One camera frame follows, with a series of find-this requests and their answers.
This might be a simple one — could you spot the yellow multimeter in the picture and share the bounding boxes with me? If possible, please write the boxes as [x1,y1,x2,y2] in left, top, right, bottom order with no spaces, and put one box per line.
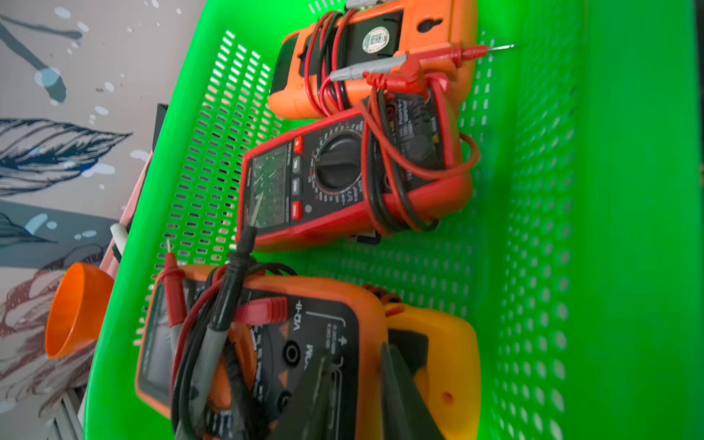
[385,302,481,439]

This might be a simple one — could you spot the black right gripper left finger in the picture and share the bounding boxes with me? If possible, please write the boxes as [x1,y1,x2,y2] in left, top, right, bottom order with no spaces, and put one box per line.
[268,354,332,440]

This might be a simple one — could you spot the white handled knife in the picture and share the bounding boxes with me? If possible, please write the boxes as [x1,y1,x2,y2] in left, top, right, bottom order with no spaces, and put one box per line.
[110,223,128,262]

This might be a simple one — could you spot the green plastic basket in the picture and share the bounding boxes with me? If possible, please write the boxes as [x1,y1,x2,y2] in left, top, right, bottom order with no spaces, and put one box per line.
[84,1,703,439]

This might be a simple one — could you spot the red multimeter with leads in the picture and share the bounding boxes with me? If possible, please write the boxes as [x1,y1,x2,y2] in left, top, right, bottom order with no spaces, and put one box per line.
[236,92,480,252]

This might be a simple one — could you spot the orange bowl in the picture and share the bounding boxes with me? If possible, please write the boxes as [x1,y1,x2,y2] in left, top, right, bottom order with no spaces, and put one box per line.
[45,263,115,359]

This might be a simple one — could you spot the orange black multimeter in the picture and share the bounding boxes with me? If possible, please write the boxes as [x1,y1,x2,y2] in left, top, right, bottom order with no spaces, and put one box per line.
[136,253,388,439]

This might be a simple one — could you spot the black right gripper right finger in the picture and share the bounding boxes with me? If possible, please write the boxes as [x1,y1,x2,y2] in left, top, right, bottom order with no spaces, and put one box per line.
[381,344,445,440]

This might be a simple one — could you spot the orange multimeter leads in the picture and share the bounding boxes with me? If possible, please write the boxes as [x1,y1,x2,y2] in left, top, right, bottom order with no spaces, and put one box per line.
[268,1,500,120]

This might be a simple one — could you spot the pink tray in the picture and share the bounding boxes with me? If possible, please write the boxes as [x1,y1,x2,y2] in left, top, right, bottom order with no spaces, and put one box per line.
[99,151,153,279]

